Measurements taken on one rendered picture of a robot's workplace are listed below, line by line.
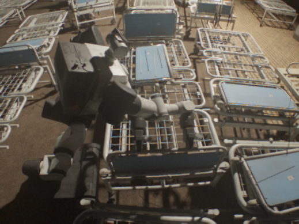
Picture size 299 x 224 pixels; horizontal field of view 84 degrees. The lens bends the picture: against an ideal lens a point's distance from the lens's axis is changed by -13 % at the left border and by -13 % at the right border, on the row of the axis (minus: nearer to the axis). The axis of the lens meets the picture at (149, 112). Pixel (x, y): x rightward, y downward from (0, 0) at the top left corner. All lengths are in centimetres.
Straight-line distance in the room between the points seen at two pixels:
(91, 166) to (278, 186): 145
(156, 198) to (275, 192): 95
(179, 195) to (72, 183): 94
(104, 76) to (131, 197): 125
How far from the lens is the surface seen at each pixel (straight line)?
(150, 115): 90
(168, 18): 273
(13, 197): 218
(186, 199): 180
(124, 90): 70
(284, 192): 146
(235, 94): 187
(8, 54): 279
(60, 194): 176
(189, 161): 124
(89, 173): 172
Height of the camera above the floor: 169
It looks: 47 degrees down
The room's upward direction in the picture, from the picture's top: straight up
